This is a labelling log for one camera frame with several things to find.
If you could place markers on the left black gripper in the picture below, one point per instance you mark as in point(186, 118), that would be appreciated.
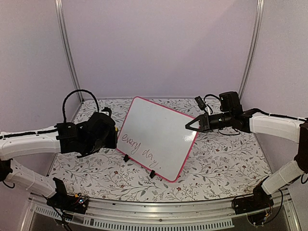
point(112, 143)

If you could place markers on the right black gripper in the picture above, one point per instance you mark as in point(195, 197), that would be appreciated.
point(205, 123)

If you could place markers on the pink-framed whiteboard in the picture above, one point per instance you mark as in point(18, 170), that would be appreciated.
point(155, 137)

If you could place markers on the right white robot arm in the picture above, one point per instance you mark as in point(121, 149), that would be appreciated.
point(283, 138)

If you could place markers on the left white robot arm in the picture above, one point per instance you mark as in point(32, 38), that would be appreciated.
point(84, 138)

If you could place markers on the black whiteboard stand foot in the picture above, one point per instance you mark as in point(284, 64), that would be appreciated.
point(126, 158)

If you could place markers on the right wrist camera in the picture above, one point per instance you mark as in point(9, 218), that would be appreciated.
point(201, 104)

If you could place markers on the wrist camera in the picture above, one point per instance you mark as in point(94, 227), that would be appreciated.
point(107, 111)
point(201, 104)

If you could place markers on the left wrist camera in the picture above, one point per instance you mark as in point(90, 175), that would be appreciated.
point(107, 111)

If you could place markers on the rear aluminium table rail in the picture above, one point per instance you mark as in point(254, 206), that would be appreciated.
point(148, 98)

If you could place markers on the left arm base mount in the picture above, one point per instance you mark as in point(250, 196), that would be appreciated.
point(62, 200)

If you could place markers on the front aluminium rail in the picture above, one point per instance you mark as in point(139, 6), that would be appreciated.
point(211, 215)

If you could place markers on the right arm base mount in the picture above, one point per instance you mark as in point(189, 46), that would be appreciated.
point(257, 208)

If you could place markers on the right aluminium frame post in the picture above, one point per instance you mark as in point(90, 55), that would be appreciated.
point(252, 48)

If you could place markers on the aluminium frame post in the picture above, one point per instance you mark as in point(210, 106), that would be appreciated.
point(252, 48)
point(65, 40)

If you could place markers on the left aluminium frame post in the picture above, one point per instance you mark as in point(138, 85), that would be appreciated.
point(65, 40)

